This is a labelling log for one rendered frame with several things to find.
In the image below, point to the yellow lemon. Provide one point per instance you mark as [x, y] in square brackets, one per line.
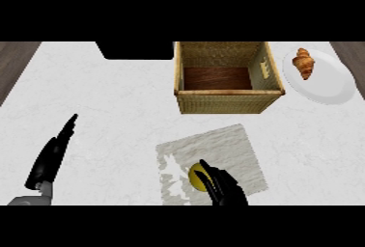
[196, 180]

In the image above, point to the grey placemat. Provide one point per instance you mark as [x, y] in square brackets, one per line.
[224, 151]

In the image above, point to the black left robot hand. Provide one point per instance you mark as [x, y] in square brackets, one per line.
[48, 159]

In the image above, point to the black appliance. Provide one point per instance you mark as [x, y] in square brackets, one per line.
[135, 49]

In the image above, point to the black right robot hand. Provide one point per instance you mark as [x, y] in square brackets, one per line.
[224, 186]

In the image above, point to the brown croissant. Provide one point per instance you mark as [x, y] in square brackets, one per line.
[304, 64]

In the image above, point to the white plate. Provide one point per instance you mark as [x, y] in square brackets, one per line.
[329, 83]

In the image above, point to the wicker basket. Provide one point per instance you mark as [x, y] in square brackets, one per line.
[224, 80]

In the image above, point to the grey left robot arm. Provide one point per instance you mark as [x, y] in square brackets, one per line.
[36, 198]

